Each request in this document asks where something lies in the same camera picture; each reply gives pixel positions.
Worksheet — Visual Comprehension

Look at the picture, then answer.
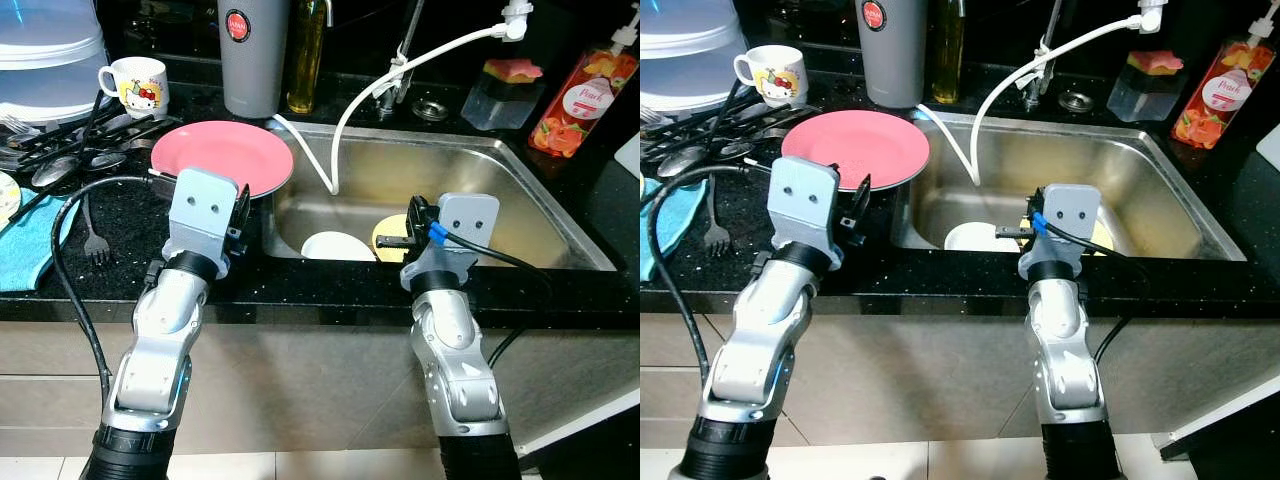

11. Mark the pink round plate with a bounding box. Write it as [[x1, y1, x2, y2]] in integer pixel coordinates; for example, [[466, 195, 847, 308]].
[[150, 120, 296, 199], [780, 110, 931, 193]]

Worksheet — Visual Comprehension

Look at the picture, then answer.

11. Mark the white cartoon print mug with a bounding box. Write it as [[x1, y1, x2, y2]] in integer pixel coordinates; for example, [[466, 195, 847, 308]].
[[97, 56, 171, 119], [733, 44, 809, 108]]

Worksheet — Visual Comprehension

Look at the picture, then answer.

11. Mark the beige kitchen cabinet front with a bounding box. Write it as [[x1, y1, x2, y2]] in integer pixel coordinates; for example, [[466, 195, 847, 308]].
[[0, 310, 641, 456], [640, 300, 1280, 451]]

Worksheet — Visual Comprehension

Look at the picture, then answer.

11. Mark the white round plate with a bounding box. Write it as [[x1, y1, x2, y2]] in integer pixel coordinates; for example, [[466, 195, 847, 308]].
[[943, 222, 1001, 253], [300, 230, 379, 263]]

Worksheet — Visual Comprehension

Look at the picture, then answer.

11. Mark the chrome faucet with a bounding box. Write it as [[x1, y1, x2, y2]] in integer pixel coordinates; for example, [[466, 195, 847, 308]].
[[375, 0, 426, 119], [1020, 0, 1066, 111]]

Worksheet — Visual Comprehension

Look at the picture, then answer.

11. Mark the stainless steel sink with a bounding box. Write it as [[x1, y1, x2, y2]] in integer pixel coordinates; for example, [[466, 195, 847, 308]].
[[890, 110, 1249, 263], [262, 120, 618, 273]]

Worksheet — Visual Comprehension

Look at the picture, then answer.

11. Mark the clear plastic sponge container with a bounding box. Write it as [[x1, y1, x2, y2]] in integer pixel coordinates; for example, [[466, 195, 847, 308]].
[[1107, 65, 1184, 123], [462, 75, 541, 131]]

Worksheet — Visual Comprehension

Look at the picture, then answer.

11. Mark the metal fork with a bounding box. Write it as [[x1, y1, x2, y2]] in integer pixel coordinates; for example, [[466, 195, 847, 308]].
[[703, 175, 734, 256], [83, 192, 114, 269]]

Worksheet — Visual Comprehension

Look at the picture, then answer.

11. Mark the grey tumbler with red logo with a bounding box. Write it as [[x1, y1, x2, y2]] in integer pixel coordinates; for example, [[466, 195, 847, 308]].
[[217, 0, 291, 119], [857, 0, 929, 109]]

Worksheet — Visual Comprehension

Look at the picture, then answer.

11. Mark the yellow oil bottle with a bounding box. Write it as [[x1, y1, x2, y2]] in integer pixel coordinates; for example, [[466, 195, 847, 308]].
[[287, 0, 331, 114], [930, 0, 969, 105]]

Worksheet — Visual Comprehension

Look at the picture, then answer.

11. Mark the pink yellow sponge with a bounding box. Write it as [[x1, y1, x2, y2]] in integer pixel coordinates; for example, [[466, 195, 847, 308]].
[[482, 58, 544, 86], [1127, 50, 1186, 76]]

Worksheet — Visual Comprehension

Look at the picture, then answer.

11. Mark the teal cloth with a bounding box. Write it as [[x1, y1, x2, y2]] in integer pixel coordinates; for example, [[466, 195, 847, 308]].
[[640, 178, 709, 283], [0, 192, 79, 293]]

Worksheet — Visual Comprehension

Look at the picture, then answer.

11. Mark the peach soap pump bottle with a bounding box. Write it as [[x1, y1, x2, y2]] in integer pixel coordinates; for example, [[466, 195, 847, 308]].
[[1172, 5, 1280, 151], [528, 5, 641, 159]]

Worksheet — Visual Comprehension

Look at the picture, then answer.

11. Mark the yellow floral patterned plate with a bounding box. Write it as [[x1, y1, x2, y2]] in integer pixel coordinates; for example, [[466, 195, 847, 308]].
[[0, 170, 23, 226]]

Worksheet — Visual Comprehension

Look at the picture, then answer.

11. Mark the white lidded plastic container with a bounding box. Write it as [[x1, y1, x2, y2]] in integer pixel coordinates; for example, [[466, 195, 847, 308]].
[[640, 0, 741, 113], [0, 0, 109, 126]]

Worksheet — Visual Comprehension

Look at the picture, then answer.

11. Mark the black side cabinet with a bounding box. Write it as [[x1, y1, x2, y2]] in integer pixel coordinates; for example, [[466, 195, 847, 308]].
[[1160, 390, 1280, 480]]

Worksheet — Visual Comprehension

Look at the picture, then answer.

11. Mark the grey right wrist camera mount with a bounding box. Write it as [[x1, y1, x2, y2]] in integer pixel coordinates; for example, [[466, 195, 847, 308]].
[[1018, 184, 1103, 281], [400, 192, 501, 291]]

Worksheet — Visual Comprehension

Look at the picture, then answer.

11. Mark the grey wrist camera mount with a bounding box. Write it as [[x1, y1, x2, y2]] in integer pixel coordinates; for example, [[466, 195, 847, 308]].
[[162, 167, 243, 253], [1018, 184, 1103, 281], [400, 192, 501, 291], [766, 156, 843, 251]]

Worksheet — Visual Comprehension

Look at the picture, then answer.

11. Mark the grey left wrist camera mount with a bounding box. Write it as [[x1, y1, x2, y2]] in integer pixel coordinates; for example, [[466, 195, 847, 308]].
[[766, 156, 843, 251], [162, 167, 243, 253]]

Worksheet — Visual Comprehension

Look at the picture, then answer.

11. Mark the short straight white hose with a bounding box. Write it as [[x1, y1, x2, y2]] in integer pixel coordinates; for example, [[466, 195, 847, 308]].
[[272, 113, 339, 196]]

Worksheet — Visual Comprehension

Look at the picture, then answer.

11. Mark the long curved white hose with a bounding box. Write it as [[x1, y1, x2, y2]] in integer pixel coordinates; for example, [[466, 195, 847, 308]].
[[328, 22, 513, 196], [968, 15, 1146, 188]]

